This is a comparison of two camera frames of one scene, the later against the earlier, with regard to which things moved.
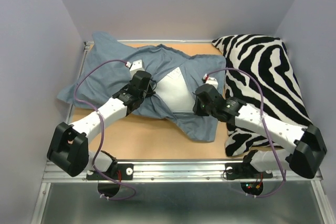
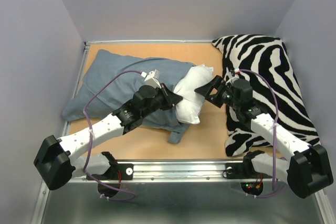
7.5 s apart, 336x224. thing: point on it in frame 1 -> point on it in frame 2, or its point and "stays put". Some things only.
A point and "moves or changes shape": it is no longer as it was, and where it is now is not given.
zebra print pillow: (260, 73) stays put
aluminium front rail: (178, 171) stays put
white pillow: (173, 89) moves or changes shape
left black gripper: (150, 92) -> (170, 98)
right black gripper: (197, 109) -> (205, 90)
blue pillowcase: (105, 67) moves or changes shape
